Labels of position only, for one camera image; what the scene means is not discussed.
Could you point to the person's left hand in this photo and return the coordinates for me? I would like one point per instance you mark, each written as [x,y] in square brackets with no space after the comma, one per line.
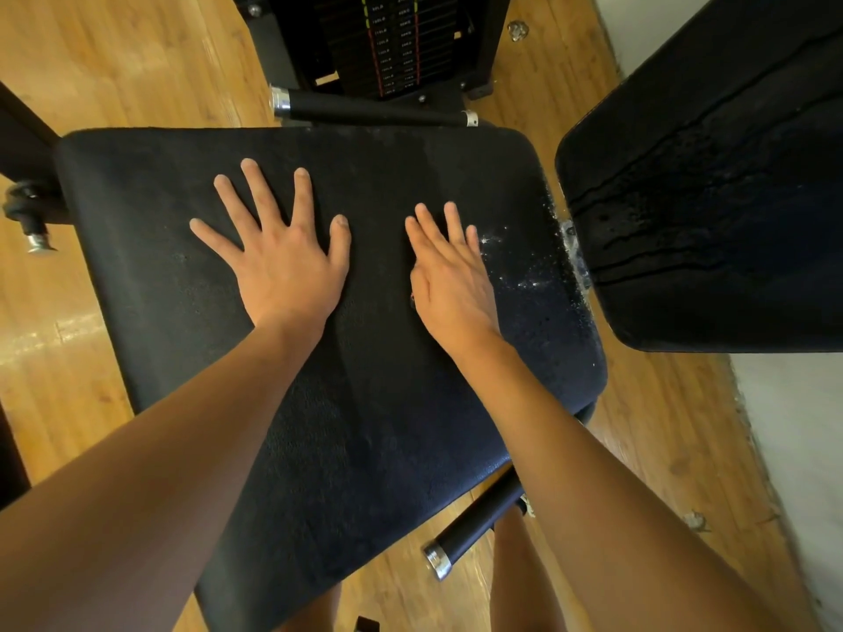
[283,263]

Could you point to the person's right hand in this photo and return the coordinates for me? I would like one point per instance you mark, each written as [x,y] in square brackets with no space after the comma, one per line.
[455,289]

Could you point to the person's right forearm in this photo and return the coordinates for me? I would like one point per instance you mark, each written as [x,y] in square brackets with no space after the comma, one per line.
[619,493]

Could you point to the person's left forearm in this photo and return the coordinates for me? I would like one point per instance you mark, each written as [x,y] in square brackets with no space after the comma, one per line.
[145,493]

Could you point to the person's right leg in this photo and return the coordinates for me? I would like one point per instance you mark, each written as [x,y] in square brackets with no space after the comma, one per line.
[520,579]

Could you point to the person's leg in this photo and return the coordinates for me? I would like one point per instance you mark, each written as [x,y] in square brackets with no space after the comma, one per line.
[520,579]
[310,612]

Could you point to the person's left leg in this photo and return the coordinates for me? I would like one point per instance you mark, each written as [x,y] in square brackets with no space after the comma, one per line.
[310,612]

